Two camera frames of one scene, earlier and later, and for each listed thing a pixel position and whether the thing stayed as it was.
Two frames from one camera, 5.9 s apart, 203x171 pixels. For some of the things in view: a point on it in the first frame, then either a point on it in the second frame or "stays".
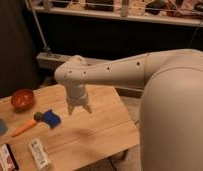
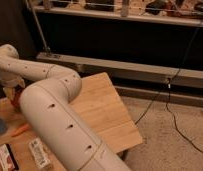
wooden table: [46, 137] stays
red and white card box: [7, 158] stays
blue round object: [0, 127] stays
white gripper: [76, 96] → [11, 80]
